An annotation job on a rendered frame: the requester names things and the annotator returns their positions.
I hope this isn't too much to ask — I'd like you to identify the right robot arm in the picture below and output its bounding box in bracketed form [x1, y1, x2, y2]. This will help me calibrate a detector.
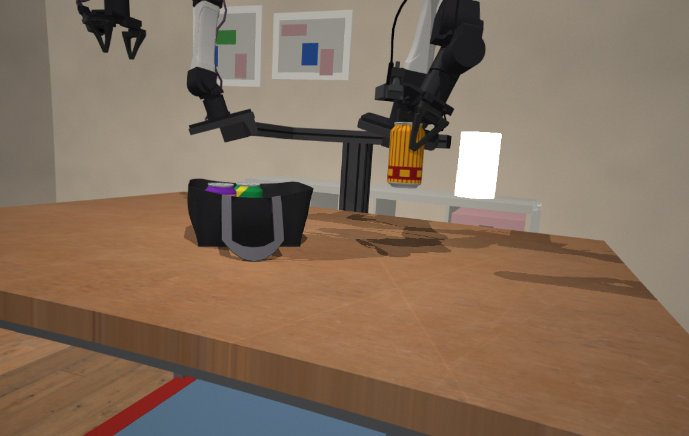
[187, 0, 251, 128]

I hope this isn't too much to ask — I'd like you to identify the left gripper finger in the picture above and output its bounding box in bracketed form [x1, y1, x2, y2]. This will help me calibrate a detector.
[396, 108, 428, 129]
[409, 104, 449, 151]

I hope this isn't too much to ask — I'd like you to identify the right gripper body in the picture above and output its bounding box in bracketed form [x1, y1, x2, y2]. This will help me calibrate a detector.
[78, 0, 146, 33]

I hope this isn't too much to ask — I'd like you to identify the purple drink can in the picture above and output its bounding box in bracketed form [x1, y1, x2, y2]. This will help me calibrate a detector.
[205, 183, 237, 196]

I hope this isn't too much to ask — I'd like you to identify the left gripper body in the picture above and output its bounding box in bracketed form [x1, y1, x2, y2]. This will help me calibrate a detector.
[385, 67, 456, 117]

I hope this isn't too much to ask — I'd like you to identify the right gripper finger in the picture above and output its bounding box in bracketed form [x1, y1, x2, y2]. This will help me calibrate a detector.
[122, 31, 146, 59]
[87, 19, 114, 53]

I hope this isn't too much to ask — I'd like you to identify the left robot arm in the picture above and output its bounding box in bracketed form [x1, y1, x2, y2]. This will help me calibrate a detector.
[361, 0, 485, 130]

